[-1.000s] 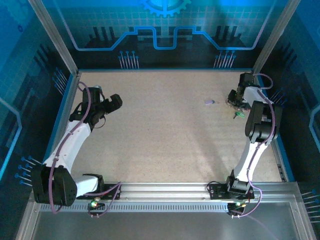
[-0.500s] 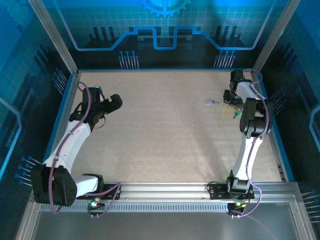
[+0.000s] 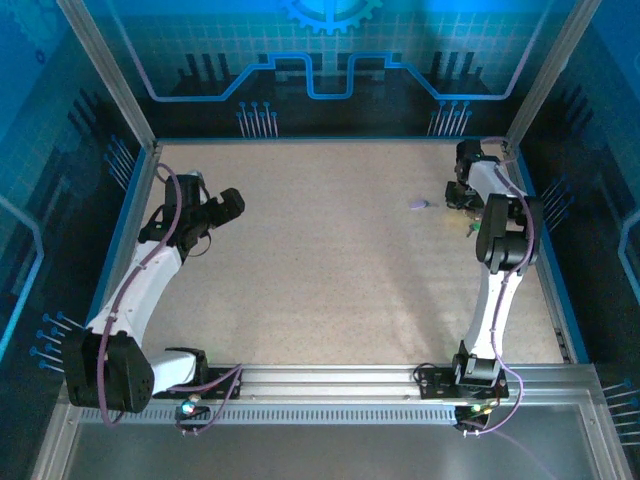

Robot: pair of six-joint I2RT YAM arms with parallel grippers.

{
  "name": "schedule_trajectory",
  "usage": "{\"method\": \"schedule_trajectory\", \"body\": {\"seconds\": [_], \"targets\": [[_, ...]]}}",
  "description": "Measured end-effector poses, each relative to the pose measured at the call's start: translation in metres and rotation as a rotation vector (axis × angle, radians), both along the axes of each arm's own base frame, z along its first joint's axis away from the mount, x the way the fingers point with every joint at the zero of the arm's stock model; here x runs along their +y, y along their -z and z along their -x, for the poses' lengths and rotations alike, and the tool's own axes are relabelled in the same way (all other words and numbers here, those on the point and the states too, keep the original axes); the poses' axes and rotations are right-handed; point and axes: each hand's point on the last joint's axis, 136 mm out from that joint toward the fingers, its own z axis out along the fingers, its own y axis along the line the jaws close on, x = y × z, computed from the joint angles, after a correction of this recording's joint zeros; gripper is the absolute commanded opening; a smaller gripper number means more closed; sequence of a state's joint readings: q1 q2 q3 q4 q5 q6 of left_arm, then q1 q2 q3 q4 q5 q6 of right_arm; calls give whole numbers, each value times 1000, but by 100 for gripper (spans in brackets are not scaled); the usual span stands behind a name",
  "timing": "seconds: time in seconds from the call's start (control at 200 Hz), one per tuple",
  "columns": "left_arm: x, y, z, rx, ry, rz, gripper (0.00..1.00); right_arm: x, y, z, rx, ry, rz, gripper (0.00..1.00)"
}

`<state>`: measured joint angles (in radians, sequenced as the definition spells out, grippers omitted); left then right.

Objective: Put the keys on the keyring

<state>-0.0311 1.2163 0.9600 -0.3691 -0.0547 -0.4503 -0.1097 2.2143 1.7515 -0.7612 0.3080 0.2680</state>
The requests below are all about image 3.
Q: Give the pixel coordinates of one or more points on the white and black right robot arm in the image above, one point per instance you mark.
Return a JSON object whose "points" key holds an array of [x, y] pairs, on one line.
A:
{"points": [[487, 310]]}

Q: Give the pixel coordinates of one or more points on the purple key cap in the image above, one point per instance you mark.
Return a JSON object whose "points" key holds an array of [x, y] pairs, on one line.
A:
{"points": [[418, 204]]}

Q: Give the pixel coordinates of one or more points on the small lit circuit board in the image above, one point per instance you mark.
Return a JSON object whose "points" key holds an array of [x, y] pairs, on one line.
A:
{"points": [[475, 409], [189, 409]]}

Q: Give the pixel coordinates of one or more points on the aluminium frame post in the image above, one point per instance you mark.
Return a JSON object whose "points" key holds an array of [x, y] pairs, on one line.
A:
{"points": [[110, 75], [550, 75]]}

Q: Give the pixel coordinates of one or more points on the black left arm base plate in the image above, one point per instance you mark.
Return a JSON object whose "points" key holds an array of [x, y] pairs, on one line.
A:
{"points": [[225, 380]]}

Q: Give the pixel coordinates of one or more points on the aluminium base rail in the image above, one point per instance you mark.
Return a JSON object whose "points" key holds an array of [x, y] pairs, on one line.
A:
{"points": [[330, 382]]}

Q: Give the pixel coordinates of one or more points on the grey metal panel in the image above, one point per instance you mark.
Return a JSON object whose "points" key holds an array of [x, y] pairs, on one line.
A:
{"points": [[325, 450]]}

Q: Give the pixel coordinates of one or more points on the green capped key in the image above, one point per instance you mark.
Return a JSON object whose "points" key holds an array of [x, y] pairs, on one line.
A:
{"points": [[470, 230]]}

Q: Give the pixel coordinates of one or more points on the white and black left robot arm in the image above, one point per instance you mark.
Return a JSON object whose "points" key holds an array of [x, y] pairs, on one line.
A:
{"points": [[150, 270]]}

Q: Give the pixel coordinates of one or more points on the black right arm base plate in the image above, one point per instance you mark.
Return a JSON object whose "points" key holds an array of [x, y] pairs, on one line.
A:
{"points": [[435, 382]]}

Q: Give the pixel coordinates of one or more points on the aluminium table side rail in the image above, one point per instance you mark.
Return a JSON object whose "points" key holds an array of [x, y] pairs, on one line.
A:
{"points": [[129, 225], [552, 310]]}

